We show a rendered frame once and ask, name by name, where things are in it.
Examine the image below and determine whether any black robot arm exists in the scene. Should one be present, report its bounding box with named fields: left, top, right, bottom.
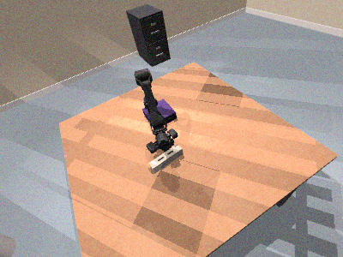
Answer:
left=134, top=69, right=174, bottom=151

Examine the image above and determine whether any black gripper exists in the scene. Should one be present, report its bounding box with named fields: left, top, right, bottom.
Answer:
left=146, top=128, right=178, bottom=153

